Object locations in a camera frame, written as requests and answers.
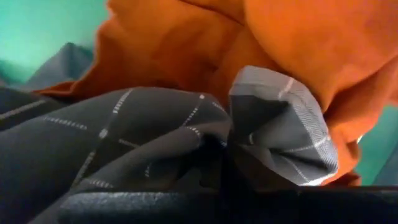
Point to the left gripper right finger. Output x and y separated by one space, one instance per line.
311 207

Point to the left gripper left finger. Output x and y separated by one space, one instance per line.
140 208

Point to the grey towel white check lines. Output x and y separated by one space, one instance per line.
93 140

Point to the orange towel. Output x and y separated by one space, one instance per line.
280 46

